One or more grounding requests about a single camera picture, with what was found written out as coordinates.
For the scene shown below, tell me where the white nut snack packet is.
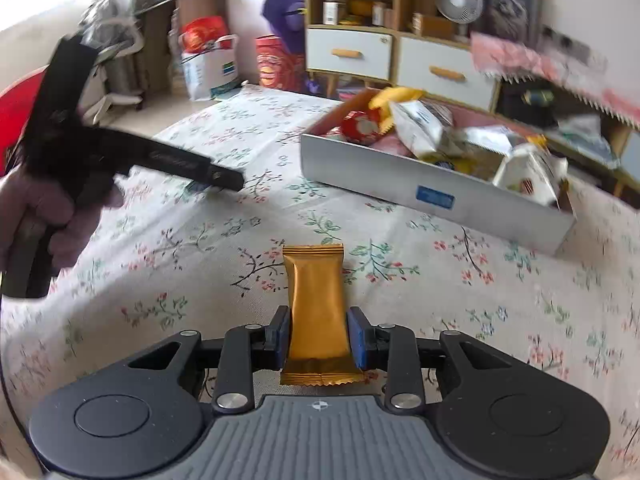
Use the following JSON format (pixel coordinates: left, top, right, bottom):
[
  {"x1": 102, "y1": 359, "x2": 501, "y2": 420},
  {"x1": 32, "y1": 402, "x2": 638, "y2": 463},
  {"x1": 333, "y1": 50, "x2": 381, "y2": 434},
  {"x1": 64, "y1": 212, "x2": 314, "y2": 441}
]
[{"x1": 390, "y1": 100, "x2": 454, "y2": 160}]

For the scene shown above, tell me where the wooden cabinet with drawers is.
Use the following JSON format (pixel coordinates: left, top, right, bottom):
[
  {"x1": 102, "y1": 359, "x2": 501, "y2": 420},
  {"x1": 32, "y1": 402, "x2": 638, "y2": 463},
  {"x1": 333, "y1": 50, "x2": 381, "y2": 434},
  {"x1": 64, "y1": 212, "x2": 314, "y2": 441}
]
[{"x1": 306, "y1": 0, "x2": 500, "y2": 112}]

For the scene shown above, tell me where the gold foil bar packet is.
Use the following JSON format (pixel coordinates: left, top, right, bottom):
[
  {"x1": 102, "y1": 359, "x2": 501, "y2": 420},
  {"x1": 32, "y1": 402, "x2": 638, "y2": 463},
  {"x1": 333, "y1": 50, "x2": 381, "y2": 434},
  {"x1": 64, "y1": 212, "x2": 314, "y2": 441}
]
[{"x1": 280, "y1": 245, "x2": 364, "y2": 387}]

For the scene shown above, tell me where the red and white snack packet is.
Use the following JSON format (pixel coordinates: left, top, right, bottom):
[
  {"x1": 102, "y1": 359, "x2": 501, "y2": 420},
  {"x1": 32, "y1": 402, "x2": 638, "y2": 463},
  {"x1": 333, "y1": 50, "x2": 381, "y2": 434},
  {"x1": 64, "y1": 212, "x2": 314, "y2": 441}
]
[{"x1": 340, "y1": 108, "x2": 384, "y2": 146}]

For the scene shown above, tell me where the pink floral cabinet cloth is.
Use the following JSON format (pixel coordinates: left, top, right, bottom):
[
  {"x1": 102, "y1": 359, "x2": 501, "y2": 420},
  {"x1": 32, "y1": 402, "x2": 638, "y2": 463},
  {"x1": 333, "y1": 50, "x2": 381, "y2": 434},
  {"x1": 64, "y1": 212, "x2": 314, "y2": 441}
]
[{"x1": 470, "y1": 32, "x2": 639, "y2": 130}]

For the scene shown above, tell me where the white office chair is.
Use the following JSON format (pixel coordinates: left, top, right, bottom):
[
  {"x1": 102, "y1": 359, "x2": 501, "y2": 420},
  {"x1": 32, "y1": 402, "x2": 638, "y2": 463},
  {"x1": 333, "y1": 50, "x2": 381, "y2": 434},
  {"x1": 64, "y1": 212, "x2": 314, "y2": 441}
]
[{"x1": 78, "y1": 0, "x2": 144, "y2": 125}]

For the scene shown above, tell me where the yellow pillow snack packet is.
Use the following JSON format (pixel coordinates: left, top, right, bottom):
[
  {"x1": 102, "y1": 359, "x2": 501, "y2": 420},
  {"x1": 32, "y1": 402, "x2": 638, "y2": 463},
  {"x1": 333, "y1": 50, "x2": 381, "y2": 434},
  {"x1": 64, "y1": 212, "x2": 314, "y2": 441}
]
[{"x1": 368, "y1": 87, "x2": 425, "y2": 136}]

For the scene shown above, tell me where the white shopping bag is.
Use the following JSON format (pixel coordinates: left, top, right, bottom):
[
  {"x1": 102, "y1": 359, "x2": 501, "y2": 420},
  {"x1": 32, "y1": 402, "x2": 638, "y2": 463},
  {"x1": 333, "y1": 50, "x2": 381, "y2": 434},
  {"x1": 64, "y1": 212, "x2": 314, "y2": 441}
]
[{"x1": 181, "y1": 34, "x2": 240, "y2": 101}]

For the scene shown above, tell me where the small yellow snack packet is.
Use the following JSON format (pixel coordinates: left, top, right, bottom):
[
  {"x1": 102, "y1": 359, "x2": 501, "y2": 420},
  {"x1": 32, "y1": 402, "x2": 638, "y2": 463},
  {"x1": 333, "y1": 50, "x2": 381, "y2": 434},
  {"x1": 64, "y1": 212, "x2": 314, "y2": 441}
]
[{"x1": 430, "y1": 154, "x2": 498, "y2": 180}]

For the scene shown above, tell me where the red cylindrical gift bag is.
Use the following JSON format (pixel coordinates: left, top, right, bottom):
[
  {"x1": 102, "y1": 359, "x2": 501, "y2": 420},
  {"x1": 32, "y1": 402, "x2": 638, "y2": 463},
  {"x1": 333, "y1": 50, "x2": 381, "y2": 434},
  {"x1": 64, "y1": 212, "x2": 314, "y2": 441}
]
[{"x1": 255, "y1": 35, "x2": 305, "y2": 93}]

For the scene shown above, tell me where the white printed snack packet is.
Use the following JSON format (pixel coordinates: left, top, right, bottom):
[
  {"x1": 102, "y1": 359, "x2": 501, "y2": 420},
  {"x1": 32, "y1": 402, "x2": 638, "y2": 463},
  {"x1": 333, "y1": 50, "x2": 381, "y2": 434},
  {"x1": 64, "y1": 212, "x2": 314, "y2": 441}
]
[{"x1": 458, "y1": 125, "x2": 537, "y2": 160}]

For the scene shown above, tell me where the framed cat picture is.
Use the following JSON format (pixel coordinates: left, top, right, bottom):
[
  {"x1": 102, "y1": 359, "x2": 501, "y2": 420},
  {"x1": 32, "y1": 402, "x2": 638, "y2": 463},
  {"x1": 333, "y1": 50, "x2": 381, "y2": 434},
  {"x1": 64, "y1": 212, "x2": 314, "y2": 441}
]
[{"x1": 471, "y1": 0, "x2": 542, "y2": 48}]

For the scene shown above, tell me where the white green snack packet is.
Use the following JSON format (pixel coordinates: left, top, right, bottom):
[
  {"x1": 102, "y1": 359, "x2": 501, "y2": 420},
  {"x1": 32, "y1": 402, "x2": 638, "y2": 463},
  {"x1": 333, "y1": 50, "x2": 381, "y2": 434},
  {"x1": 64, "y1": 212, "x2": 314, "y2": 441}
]
[{"x1": 492, "y1": 143, "x2": 568, "y2": 207}]

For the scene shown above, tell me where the pink and silver cardboard box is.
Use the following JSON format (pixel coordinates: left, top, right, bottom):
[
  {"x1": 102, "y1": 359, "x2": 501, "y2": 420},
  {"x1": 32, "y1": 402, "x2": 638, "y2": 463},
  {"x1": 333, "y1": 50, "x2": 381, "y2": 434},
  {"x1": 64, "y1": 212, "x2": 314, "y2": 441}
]
[{"x1": 300, "y1": 89, "x2": 577, "y2": 255}]

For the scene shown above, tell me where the pink wafer snack packet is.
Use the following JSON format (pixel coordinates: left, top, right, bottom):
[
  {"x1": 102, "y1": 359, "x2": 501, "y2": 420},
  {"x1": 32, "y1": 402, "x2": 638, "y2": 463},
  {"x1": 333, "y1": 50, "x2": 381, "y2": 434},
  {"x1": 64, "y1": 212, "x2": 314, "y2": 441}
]
[{"x1": 371, "y1": 133, "x2": 414, "y2": 158}]

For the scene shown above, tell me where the floral tablecloth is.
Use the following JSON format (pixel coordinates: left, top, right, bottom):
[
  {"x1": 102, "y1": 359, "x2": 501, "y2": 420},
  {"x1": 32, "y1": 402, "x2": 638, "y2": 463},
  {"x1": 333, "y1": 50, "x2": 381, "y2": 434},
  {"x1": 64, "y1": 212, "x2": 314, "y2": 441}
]
[{"x1": 1, "y1": 86, "x2": 639, "y2": 478}]

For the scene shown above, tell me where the purple plush toy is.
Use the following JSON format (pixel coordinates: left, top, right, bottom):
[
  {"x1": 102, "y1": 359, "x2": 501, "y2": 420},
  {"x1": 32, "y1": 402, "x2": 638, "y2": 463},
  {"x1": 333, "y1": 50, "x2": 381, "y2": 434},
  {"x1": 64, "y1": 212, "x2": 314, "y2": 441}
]
[{"x1": 262, "y1": 0, "x2": 321, "y2": 96}]

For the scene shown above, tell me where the low wooden tv console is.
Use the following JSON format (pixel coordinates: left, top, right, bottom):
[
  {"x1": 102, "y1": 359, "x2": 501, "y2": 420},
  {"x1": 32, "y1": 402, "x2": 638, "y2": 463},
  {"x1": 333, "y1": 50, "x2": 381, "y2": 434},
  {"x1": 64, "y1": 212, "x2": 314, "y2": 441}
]
[{"x1": 496, "y1": 78, "x2": 639, "y2": 209}]

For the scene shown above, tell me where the white desk fan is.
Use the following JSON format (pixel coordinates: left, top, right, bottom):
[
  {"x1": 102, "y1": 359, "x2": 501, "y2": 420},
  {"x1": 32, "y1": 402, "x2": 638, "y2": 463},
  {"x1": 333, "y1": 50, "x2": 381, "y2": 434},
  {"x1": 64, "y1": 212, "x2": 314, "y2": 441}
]
[{"x1": 436, "y1": 0, "x2": 484, "y2": 44}]

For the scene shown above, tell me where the pink gloved left hand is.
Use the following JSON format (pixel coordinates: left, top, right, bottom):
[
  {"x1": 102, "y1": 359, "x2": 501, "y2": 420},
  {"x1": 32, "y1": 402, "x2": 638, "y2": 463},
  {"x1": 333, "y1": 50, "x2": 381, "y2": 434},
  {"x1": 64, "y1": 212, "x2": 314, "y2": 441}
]
[{"x1": 0, "y1": 166, "x2": 124, "y2": 271}]

